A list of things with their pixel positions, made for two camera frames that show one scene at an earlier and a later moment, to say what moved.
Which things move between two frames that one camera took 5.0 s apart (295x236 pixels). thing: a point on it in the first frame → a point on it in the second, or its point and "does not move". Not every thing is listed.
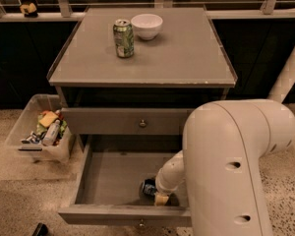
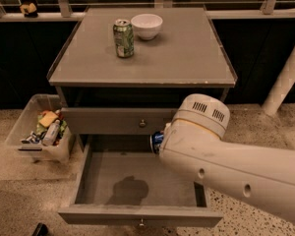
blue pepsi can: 149,187 → 155,140
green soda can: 124,37 does not move
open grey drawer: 108,192 does not move
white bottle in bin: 51,133 does not move
